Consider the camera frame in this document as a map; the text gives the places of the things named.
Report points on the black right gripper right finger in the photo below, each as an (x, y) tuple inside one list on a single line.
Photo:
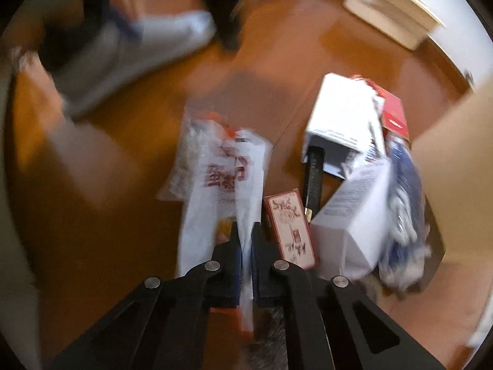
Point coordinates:
[(329, 324)]

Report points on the cream lidded foot basin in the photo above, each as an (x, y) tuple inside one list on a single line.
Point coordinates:
[(407, 22)]

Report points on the blue cloth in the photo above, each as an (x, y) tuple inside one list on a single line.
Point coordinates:
[(402, 262)]

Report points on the white cake snack bag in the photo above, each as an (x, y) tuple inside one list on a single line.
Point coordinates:
[(226, 195)]

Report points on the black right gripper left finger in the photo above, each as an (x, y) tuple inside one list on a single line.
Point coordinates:
[(161, 325)]

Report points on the red patterned card box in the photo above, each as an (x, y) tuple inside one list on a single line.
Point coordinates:
[(289, 226)]

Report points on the cream plastic trash bin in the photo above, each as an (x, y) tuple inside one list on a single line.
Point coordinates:
[(454, 157)]

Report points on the white box with black insert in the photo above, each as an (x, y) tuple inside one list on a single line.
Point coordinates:
[(343, 133)]

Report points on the clear empty snack wrapper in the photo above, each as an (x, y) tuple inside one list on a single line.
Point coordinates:
[(198, 129)]

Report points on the white printed carton box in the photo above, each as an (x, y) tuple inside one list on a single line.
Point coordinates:
[(349, 232)]

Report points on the red cigarette pack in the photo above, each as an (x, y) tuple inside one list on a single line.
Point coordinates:
[(390, 111)]

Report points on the grey slipper left foot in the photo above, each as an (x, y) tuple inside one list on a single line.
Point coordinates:
[(120, 52)]

